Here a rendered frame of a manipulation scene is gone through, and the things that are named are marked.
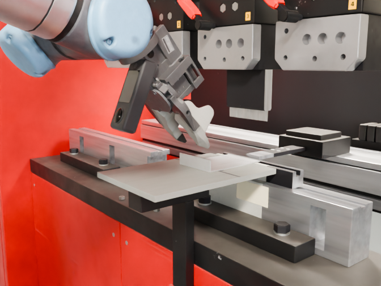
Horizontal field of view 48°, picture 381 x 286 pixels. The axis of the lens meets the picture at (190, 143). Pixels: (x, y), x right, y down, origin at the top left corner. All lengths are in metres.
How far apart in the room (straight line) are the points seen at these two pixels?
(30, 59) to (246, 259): 0.44
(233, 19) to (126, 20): 0.39
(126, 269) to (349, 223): 0.54
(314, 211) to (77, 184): 0.67
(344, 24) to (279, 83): 0.80
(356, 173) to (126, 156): 0.58
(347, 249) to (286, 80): 0.80
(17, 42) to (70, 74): 1.00
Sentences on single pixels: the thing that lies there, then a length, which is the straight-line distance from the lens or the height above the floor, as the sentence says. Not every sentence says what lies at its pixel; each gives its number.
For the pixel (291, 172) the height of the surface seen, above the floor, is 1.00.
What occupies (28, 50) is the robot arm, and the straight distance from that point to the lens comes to 0.56.
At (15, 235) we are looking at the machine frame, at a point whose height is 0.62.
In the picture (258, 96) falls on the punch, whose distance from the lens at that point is 0.81.
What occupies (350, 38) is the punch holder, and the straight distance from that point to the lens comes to 0.66.
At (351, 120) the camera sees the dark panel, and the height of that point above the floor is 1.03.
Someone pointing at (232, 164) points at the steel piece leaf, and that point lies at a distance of 0.80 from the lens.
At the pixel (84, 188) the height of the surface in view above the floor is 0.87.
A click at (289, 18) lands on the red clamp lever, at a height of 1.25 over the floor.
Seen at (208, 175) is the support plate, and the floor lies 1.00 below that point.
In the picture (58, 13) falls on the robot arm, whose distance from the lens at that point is 0.44.
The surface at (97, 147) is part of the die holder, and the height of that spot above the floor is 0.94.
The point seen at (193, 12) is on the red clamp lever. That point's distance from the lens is 0.85.
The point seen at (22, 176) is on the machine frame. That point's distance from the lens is 1.54.
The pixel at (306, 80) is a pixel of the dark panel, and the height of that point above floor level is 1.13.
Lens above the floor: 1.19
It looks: 10 degrees down
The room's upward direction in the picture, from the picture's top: straight up
